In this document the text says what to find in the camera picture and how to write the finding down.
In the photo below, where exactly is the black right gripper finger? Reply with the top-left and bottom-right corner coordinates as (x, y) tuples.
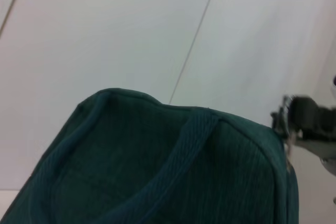
(287, 95), (336, 141)

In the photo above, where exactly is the dark teal fabric lunch bag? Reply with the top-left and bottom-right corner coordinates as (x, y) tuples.
(0, 87), (300, 224)

